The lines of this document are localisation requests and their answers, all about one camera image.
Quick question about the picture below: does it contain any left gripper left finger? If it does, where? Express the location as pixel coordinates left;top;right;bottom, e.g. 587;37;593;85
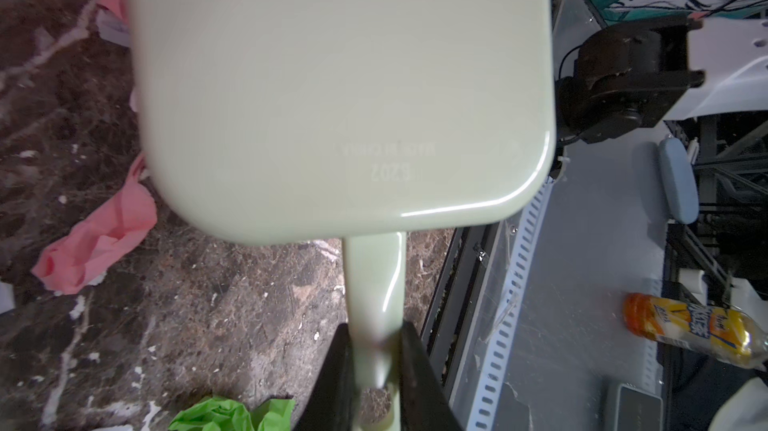
294;323;358;431

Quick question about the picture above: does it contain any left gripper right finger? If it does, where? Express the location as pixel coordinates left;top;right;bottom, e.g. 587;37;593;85
395;321;462;431

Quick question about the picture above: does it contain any light green dustpan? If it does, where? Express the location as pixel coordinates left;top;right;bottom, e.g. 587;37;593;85
126;0;556;430

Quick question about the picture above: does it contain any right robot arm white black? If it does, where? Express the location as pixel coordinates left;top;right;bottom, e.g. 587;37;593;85
555;16;767;148

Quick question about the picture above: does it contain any green paper scrap lower left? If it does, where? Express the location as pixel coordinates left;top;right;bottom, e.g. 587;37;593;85
168;397;296;431

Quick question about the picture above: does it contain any pink paper scrap middle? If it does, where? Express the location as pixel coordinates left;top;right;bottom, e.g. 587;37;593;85
32;154;157;295

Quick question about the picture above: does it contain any orange drink bottle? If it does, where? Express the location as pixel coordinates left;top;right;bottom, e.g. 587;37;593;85
623;293;767;371

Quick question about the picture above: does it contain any small white paper scrap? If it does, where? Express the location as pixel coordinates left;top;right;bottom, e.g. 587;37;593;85
96;8;131;48

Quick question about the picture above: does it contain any white slotted cable duct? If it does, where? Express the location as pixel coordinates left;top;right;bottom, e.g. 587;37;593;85
466;180;552;430

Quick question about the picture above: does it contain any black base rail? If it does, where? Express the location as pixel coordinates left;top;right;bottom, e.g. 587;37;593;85
421;223;499;393

